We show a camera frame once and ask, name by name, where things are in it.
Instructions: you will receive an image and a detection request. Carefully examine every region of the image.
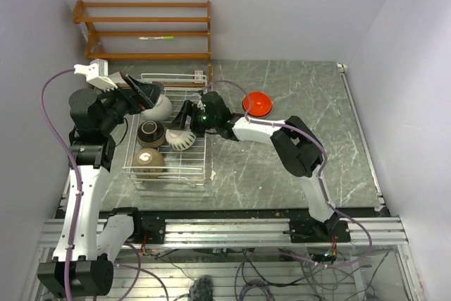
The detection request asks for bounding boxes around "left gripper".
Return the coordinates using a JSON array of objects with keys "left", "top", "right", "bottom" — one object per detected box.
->
[{"left": 96, "top": 73, "right": 163, "bottom": 134}]

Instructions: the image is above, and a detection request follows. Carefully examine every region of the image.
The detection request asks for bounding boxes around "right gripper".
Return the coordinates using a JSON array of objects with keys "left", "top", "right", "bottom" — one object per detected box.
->
[{"left": 169, "top": 100, "right": 219, "bottom": 137}]

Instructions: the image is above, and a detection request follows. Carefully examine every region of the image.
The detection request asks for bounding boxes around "white bowl with leaf pattern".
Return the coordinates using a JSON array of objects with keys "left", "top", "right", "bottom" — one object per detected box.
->
[{"left": 165, "top": 129, "right": 197, "bottom": 152}]

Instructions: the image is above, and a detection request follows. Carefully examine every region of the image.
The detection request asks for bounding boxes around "black glazed patterned bowl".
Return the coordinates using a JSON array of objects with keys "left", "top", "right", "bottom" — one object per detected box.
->
[{"left": 137, "top": 121, "right": 166, "bottom": 149}]

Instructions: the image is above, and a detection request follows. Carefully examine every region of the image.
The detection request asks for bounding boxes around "beige brown ceramic bowl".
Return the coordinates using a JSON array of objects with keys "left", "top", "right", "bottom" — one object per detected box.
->
[{"left": 131, "top": 148, "right": 166, "bottom": 179}]

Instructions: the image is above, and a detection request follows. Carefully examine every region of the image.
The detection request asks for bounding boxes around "orange bowl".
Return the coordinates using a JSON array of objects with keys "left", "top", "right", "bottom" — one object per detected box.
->
[{"left": 242, "top": 91, "right": 273, "bottom": 118}]

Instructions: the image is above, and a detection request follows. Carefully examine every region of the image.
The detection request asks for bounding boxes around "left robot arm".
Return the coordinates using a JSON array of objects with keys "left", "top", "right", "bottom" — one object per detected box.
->
[{"left": 37, "top": 75, "right": 163, "bottom": 300}]

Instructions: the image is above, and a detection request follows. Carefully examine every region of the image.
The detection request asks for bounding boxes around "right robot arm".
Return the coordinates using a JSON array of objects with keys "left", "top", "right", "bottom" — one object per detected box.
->
[{"left": 169, "top": 91, "right": 340, "bottom": 242}]

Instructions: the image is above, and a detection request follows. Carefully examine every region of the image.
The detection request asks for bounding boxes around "wooden shelf rack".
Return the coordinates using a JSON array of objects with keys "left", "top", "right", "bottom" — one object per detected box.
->
[{"left": 72, "top": 0, "right": 213, "bottom": 82}]

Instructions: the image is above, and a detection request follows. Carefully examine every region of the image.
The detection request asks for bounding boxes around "red white package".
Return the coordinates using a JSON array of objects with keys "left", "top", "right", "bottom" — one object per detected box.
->
[{"left": 194, "top": 70, "right": 204, "bottom": 83}]

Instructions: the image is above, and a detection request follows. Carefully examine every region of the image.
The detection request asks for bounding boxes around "green white marker pen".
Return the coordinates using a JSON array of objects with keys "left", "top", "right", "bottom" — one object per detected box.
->
[{"left": 138, "top": 36, "right": 174, "bottom": 41}]

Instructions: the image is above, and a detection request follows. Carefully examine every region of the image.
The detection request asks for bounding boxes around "white wire dish rack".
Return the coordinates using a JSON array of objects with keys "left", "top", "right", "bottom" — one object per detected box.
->
[{"left": 123, "top": 73, "right": 208, "bottom": 187}]

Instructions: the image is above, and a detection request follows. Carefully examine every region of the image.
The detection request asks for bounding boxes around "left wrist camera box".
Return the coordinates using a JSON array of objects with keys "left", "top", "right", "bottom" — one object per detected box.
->
[{"left": 74, "top": 59, "right": 118, "bottom": 92}]

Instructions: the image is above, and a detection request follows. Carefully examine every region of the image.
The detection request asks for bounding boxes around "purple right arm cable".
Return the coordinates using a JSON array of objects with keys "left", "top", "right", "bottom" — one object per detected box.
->
[{"left": 200, "top": 80, "right": 373, "bottom": 270}]

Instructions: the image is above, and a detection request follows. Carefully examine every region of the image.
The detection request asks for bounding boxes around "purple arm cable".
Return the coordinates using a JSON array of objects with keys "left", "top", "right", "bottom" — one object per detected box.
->
[
  {"left": 200, "top": 80, "right": 373, "bottom": 270},
  {"left": 39, "top": 68, "right": 170, "bottom": 301}
]

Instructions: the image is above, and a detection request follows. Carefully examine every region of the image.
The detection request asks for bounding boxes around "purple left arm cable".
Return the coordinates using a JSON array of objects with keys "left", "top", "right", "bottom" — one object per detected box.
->
[{"left": 39, "top": 68, "right": 170, "bottom": 301}]

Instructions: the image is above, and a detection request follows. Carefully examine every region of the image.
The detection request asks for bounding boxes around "aluminium rail frame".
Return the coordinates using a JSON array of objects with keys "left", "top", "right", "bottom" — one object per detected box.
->
[{"left": 37, "top": 209, "right": 409, "bottom": 249}]

